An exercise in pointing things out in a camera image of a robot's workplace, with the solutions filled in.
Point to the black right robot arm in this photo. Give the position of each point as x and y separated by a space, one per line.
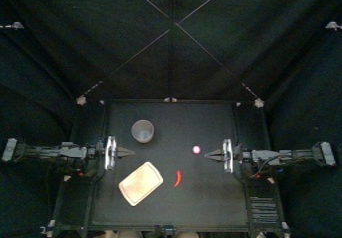
284 155

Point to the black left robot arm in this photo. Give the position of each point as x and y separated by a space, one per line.
57 152

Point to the pink ball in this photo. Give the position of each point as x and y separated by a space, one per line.
196 149

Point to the grey bowl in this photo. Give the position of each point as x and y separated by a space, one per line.
143 131

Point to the beige cutting board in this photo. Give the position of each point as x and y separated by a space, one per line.
140 183

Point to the red chili pepper toy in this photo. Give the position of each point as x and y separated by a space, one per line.
177 178

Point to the black table edge clamp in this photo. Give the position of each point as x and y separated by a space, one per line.
165 231

